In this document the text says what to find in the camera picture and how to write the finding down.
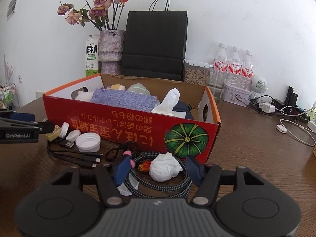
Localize wall poster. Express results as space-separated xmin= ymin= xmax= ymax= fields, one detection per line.
xmin=7 ymin=0 xmax=18 ymax=21

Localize black devices by wall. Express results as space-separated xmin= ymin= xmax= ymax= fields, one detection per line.
xmin=284 ymin=86 xmax=298 ymax=106

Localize braided black cable coil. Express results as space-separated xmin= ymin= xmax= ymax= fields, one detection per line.
xmin=104 ymin=141 xmax=193 ymax=199

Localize middle water bottle red label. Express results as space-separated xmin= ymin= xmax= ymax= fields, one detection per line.
xmin=227 ymin=46 xmax=242 ymax=86

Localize yellow mahjong tile eraser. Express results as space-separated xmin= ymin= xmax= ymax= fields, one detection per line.
xmin=45 ymin=125 xmax=62 ymax=142

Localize green white milk carton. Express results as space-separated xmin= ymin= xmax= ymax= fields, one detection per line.
xmin=85 ymin=34 xmax=101 ymax=76

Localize red orange cardboard box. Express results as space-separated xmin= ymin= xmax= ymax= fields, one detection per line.
xmin=43 ymin=74 xmax=221 ymax=163

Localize clear container of seeds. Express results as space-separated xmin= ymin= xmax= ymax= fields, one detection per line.
xmin=183 ymin=59 xmax=214 ymax=86

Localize thin black usb cable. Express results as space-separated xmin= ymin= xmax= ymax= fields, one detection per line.
xmin=45 ymin=137 xmax=106 ymax=170

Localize white floral tin box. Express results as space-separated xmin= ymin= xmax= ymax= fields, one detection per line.
xmin=221 ymin=84 xmax=250 ymax=107

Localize black paper shopping bag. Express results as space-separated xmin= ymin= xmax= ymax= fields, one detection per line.
xmin=120 ymin=0 xmax=188 ymax=81

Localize white power adapter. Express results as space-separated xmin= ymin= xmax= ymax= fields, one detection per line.
xmin=259 ymin=102 xmax=275 ymax=114

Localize purple fabric pouch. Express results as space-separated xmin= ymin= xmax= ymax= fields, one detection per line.
xmin=91 ymin=90 xmax=158 ymax=112

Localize orange dried leaf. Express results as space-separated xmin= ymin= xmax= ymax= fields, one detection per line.
xmin=138 ymin=160 xmax=151 ymax=173

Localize dried pink rose bouquet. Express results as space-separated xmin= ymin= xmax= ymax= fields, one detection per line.
xmin=57 ymin=0 xmax=129 ymax=32

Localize metal wire shelf rack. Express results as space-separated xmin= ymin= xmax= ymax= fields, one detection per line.
xmin=0 ymin=84 xmax=20 ymax=109

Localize purple textured vase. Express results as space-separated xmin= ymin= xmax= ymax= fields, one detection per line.
xmin=98 ymin=30 xmax=125 ymax=75

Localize right water bottle red label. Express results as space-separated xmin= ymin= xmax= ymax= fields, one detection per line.
xmin=240 ymin=50 xmax=253 ymax=89

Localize small white cap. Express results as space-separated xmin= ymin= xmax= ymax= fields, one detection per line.
xmin=66 ymin=130 xmax=81 ymax=142
xmin=59 ymin=122 xmax=69 ymax=138

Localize white round speaker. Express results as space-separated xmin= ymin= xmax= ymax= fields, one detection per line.
xmin=250 ymin=75 xmax=268 ymax=99

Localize clear drinking glass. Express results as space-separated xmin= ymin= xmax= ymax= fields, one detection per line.
xmin=205 ymin=68 xmax=227 ymax=103

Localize white cable with round puck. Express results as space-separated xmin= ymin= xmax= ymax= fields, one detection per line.
xmin=276 ymin=118 xmax=316 ymax=147

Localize water bottle red label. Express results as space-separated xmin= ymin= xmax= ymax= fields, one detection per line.
xmin=214 ymin=43 xmax=228 ymax=72
xmin=227 ymin=46 xmax=242 ymax=86
xmin=240 ymin=50 xmax=253 ymax=89

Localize white tissue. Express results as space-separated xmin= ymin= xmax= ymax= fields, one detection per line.
xmin=149 ymin=152 xmax=183 ymax=182
xmin=151 ymin=88 xmax=180 ymax=117

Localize translucent plastic bag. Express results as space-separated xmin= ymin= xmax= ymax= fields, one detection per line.
xmin=127 ymin=83 xmax=150 ymax=96

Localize left water bottle red label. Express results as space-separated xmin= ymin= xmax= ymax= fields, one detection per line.
xmin=214 ymin=43 xmax=228 ymax=72

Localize large white bottle cap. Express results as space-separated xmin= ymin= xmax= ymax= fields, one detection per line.
xmin=75 ymin=133 xmax=101 ymax=153

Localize white yellow plush alpaca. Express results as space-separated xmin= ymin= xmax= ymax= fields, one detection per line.
xmin=75 ymin=84 xmax=126 ymax=102

